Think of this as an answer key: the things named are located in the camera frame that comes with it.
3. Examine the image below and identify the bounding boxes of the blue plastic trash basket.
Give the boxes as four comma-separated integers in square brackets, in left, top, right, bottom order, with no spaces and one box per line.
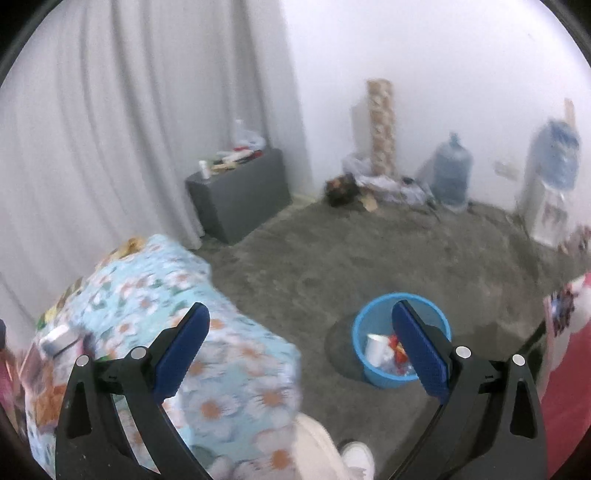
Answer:
[352,292,453,389]

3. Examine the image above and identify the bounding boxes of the pink floral cloth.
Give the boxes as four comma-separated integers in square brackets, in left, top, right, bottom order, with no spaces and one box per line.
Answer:
[537,274,590,475]

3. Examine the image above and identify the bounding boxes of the floral blue tablecloth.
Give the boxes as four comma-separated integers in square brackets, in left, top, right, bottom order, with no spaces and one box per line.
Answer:
[25,235,301,479]

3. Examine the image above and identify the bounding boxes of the silver tin box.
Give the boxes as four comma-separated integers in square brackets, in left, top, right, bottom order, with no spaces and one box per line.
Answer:
[39,324,82,357]

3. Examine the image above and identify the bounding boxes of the white paper cup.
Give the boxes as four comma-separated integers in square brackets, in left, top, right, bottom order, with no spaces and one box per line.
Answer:
[365,334,394,368]

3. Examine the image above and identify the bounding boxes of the white shoe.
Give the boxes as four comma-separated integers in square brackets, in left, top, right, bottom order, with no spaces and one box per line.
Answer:
[341,441,376,480]

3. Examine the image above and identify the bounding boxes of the white water dispenser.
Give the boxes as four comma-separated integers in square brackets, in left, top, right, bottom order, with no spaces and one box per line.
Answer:
[521,176,570,250]

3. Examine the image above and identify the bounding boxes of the grey storage cabinet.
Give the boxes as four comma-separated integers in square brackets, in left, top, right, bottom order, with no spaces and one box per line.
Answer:
[185,149,291,244]

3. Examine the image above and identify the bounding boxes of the empty blue water jug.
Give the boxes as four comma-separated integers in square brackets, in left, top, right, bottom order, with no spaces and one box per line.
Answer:
[430,132,473,211]

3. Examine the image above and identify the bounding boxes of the white curtain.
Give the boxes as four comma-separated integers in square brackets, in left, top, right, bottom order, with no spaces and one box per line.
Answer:
[1,1,317,348]

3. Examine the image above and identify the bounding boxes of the blue jug on dispenser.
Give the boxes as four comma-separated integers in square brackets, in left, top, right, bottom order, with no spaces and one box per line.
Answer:
[533,119,581,192]

